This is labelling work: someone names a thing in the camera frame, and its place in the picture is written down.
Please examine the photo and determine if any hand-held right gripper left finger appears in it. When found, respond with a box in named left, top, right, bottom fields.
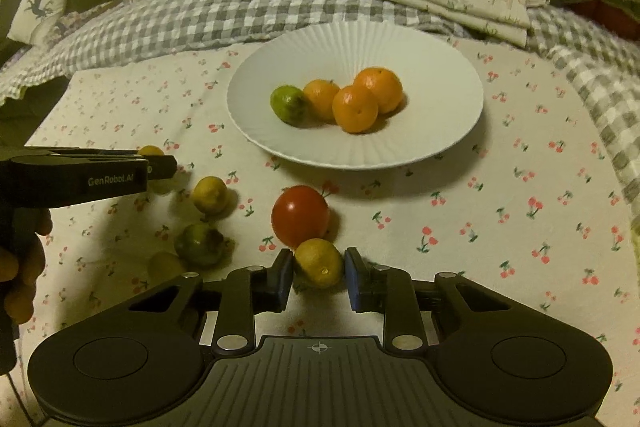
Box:
left=128, top=249, right=296, bottom=356

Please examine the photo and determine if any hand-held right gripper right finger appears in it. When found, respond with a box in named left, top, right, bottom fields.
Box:
left=344, top=247, right=507, bottom=354

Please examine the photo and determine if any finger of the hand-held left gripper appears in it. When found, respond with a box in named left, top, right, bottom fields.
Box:
left=146, top=155, right=177, bottom=180

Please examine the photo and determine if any yellow lemon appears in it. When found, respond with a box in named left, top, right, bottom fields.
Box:
left=294, top=238, right=345, bottom=289

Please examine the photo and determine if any white ribbed plate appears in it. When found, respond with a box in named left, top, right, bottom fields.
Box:
left=226, top=23, right=485, bottom=170

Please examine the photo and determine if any person's left hand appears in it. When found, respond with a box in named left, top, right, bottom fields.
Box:
left=0, top=208, right=54, bottom=326

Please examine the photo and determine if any yellow-green lemon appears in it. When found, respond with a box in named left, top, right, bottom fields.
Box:
left=192, top=176, right=230, bottom=216

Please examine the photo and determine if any red tomato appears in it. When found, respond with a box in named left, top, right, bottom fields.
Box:
left=271, top=185, right=332, bottom=249

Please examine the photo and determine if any dark green bruised citrus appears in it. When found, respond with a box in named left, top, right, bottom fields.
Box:
left=173, top=222, right=226, bottom=269

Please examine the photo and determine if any pale green citrus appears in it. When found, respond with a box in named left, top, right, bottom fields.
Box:
left=148, top=251, right=187, bottom=292

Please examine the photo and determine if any green lime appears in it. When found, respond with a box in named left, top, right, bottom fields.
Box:
left=270, top=85, right=309, bottom=126

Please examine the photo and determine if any cherry print sheet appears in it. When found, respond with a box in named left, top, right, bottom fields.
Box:
left=17, top=27, right=640, bottom=427

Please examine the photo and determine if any grey checked blanket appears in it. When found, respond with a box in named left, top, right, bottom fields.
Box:
left=0, top=0, right=640, bottom=208

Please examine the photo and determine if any small orange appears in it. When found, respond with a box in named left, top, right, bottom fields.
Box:
left=302, top=79, right=342, bottom=124

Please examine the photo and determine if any white printed cushion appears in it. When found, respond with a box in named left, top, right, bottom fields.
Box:
left=7, top=0, right=75, bottom=46

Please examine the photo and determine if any large orange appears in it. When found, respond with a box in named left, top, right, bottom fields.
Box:
left=353, top=66, right=404, bottom=114

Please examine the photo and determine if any red cloth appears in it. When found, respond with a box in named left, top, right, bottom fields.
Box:
left=569, top=0, right=640, bottom=42

